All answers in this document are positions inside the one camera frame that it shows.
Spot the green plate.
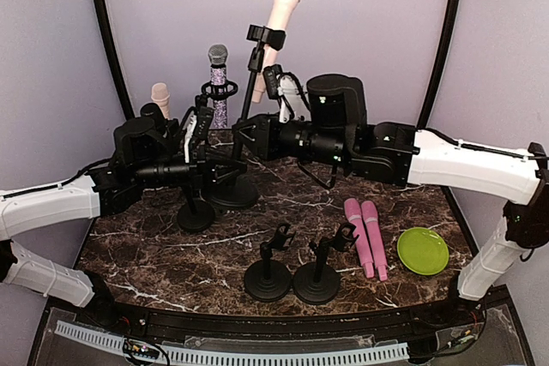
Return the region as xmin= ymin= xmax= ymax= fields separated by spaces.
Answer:
xmin=397 ymin=227 xmax=449 ymax=276

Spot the black tripod shock-mount stand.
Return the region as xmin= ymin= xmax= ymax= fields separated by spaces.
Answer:
xmin=188 ymin=79 xmax=239 ymax=135

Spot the black round-base stand front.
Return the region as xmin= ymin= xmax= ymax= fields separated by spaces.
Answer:
xmin=293 ymin=222 xmax=357 ymax=305

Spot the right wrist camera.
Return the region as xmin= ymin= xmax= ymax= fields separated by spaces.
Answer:
xmin=262 ymin=63 xmax=310 ymax=124

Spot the small beige microphone back left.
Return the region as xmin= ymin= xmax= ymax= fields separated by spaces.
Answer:
xmin=151 ymin=82 xmax=171 ymax=119

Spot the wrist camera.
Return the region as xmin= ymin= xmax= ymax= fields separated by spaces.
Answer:
xmin=178 ymin=106 xmax=214 ymax=165
xmin=262 ymin=63 xmax=310 ymax=124

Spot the black stand with clip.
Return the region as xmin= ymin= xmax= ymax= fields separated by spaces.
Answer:
xmin=202 ymin=25 xmax=286 ymax=210

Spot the black round-base stand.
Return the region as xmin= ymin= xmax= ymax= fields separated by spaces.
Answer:
xmin=244 ymin=222 xmax=295 ymax=303
xmin=293 ymin=222 xmax=357 ymax=305

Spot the glitter silver-head microphone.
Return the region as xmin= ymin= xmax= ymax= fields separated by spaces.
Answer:
xmin=208 ymin=44 xmax=228 ymax=129

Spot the pink microphone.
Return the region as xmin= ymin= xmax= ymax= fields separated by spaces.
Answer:
xmin=361 ymin=201 xmax=388 ymax=281
xmin=344 ymin=198 xmax=375 ymax=279

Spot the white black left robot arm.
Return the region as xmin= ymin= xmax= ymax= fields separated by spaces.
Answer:
xmin=1 ymin=116 xmax=247 ymax=328

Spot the black microphone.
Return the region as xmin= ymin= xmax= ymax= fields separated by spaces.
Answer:
xmin=140 ymin=102 xmax=168 ymax=134

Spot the black front rail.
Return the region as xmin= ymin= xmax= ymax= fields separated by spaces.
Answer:
xmin=105 ymin=302 xmax=484 ymax=341

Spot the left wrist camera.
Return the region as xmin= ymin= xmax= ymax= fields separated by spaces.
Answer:
xmin=178 ymin=106 xmax=214 ymax=165

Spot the beige microphone tall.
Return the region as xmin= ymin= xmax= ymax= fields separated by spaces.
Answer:
xmin=251 ymin=0 xmax=300 ymax=104

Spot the white cable duct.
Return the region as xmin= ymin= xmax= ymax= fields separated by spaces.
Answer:
xmin=54 ymin=321 xmax=409 ymax=365

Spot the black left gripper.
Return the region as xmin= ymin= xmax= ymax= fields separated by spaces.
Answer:
xmin=131 ymin=144 xmax=248 ymax=199

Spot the black stand back left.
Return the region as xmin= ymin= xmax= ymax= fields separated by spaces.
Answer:
xmin=177 ymin=183 xmax=215 ymax=233

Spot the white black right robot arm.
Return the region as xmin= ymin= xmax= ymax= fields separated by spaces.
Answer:
xmin=232 ymin=74 xmax=548 ymax=327

